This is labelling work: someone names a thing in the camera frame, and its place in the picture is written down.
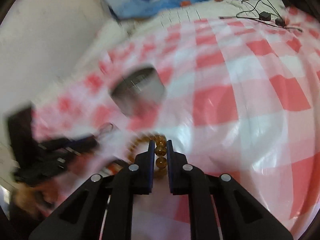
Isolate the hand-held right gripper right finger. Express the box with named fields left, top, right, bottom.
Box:
left=166, top=139, right=293, bottom=240

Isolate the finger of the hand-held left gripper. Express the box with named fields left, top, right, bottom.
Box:
left=37, top=133, right=100, bottom=152
left=30, top=152, right=84, bottom=174

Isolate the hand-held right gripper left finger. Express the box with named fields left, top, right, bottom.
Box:
left=28, top=140, right=155, bottom=240

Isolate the amber bead bracelet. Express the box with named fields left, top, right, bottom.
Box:
left=127, top=133, right=168, bottom=179

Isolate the pile of bracelets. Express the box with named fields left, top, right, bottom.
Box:
left=104, top=159, right=130, bottom=178

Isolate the round metal tin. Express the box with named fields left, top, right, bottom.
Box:
left=109, top=64, right=167, bottom=117

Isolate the person's left hand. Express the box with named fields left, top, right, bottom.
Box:
left=11, top=180, right=54, bottom=217

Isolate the red checked plastic tablecloth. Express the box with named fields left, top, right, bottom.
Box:
left=32, top=5, right=320, bottom=233

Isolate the cream striped bed sheet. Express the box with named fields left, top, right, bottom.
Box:
left=117, top=0, right=285, bottom=30

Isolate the black cable with adapters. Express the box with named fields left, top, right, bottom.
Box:
left=219, top=0, right=303, bottom=33

